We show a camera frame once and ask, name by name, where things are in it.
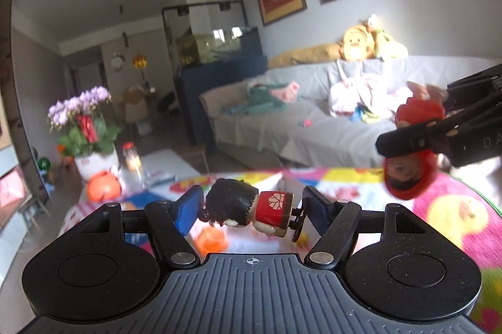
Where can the purple orchid in white pot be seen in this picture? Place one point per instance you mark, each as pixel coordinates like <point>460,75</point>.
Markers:
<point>84,126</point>

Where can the glass fish tank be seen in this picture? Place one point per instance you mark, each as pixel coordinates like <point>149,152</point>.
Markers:
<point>208,32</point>

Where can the red hooded doll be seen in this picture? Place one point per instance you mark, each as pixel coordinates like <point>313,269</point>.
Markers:
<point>410,183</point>

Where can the white wall clock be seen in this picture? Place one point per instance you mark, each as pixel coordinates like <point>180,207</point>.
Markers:
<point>117,61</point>

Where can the yellow plush toy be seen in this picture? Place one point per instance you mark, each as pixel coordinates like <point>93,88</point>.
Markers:
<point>388,44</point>

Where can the yellow duck plush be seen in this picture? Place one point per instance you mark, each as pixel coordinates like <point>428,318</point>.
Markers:
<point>356,44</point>

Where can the small pink toy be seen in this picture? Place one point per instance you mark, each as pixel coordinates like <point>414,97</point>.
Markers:
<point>306,123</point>

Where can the grey covered sofa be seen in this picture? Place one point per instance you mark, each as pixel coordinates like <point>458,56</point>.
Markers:
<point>313,138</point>

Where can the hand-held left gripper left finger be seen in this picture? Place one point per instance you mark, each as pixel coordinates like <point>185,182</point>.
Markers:
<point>190,208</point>

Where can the black haired doll red shirt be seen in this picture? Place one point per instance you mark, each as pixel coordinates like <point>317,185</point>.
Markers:
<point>270,206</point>

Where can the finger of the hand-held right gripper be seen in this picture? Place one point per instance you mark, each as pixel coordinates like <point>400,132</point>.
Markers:
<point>408,140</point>
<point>476,85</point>

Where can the yellow hanging ornament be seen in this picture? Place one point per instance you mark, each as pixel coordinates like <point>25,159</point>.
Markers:
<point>139,62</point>

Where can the green cloth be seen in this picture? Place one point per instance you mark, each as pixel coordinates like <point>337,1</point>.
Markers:
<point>261,98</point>

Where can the yellow pillow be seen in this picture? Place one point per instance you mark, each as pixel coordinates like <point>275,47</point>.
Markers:
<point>302,55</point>

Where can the dark blue cabinet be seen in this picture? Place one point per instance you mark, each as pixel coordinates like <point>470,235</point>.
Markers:
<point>219,83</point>

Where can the small orange toy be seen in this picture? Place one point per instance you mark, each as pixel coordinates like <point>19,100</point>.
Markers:
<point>211,240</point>

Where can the colourful cartoon play mat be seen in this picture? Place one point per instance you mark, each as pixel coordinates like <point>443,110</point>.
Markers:
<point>451,208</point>

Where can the white coffee table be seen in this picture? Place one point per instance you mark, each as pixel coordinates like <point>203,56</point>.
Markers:
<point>168,163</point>

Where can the orange round toy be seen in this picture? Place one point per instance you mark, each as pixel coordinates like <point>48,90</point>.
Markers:
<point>102,187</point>

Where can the clear jar with red lid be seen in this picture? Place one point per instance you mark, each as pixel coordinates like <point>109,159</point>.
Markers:
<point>132,159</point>

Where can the black television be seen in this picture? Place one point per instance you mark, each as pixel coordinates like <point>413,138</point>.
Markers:
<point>15,102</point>

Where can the beige dining chair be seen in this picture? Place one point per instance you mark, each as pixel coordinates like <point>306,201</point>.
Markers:
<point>135,104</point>

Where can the pink garment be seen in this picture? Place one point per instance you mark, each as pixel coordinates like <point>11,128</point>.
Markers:
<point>288,93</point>

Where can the white and pink baby clothes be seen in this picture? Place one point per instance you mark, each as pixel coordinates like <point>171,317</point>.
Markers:
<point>364,95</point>

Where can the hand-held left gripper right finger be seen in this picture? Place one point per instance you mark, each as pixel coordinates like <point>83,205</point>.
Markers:
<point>315,211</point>

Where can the watermelon striped ball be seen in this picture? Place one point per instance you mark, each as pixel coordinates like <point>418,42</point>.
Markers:
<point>44,164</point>

